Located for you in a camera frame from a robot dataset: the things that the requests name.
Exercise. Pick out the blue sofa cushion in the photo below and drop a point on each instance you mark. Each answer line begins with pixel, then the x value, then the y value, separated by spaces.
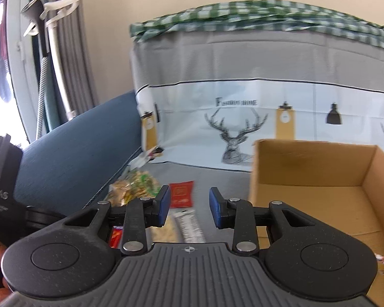
pixel 76 153

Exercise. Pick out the metal steamer pole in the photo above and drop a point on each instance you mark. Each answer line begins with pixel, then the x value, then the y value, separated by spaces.
pixel 60 70

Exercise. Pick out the grey striped snack packet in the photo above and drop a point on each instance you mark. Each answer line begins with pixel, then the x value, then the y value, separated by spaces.
pixel 192 227

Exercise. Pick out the brown cardboard box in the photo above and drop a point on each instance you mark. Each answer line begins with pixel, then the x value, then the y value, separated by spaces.
pixel 310 166

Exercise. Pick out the grey deer print cover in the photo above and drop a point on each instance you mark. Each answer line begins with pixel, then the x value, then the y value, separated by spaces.
pixel 211 64

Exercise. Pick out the teal curtain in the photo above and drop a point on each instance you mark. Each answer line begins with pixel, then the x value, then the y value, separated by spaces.
pixel 53 108

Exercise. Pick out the beige snack packet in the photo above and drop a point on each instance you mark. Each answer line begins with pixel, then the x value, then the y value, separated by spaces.
pixel 169 233

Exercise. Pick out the grey curtain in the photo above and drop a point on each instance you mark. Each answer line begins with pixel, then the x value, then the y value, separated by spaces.
pixel 80 54

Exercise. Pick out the orange red snack packet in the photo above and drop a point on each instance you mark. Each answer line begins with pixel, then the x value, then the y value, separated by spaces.
pixel 116 236

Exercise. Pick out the white snack packet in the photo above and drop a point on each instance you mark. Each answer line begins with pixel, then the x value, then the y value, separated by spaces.
pixel 147 157

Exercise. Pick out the clear bag of peanuts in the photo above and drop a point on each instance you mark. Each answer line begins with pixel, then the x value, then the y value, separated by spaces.
pixel 137 185

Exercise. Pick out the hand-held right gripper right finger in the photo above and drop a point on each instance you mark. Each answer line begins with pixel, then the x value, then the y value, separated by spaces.
pixel 215 206

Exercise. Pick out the white plastic hanger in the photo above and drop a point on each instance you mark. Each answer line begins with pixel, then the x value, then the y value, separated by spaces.
pixel 62 4

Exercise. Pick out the black steamer head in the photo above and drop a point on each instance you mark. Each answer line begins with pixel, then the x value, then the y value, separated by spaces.
pixel 35 12

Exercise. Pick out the white window frame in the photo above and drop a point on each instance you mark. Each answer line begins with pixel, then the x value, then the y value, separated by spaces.
pixel 20 70

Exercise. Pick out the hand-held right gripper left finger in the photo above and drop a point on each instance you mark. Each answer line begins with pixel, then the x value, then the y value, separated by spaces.
pixel 165 206

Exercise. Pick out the green checked cloth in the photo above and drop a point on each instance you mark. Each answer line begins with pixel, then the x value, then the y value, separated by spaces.
pixel 243 12

